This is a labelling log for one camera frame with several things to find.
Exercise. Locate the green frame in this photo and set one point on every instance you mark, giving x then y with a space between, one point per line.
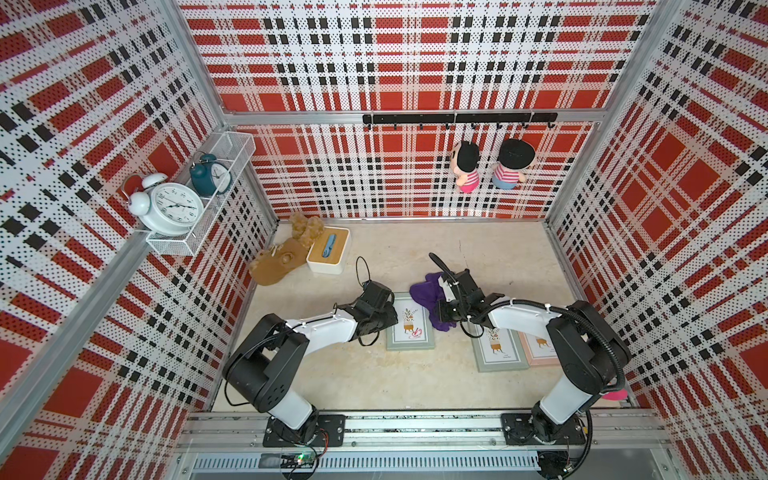
497 350
413 330

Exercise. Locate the teal alarm clock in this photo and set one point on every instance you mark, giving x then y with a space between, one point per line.
209 177

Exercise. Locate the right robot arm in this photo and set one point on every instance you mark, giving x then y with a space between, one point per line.
591 355

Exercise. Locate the pink picture frame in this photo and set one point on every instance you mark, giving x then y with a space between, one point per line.
538 351

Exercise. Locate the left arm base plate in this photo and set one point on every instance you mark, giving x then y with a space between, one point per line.
319 430

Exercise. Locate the white alarm clock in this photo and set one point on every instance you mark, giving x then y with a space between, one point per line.
166 208

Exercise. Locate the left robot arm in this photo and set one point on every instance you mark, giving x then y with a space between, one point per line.
263 367

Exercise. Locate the black hook rail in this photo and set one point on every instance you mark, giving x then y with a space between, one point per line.
422 119

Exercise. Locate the green circuit board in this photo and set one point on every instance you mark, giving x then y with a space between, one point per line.
298 460

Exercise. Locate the doll blue pants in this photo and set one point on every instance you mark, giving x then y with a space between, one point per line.
514 156

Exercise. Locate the blue object on box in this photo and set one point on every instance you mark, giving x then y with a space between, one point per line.
329 245

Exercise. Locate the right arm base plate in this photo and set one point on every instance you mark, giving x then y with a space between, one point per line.
527 429

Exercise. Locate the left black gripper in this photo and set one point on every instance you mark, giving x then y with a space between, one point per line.
392 316

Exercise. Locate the white wire shelf basket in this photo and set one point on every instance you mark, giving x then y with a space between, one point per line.
233 150

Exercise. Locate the aluminium front rail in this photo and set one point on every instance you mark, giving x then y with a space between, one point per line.
427 430

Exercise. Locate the doll pink striped shirt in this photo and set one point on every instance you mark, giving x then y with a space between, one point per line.
464 162

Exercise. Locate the purple microfiber cloth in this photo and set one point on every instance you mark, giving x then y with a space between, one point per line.
428 294

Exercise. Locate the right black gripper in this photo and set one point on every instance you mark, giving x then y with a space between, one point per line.
443 315

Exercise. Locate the white box wooden lid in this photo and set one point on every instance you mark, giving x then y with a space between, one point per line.
335 264

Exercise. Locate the brown plush toy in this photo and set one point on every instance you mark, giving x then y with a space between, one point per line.
271 265

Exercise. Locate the pink object behind right arm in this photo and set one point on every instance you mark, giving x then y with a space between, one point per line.
617 396

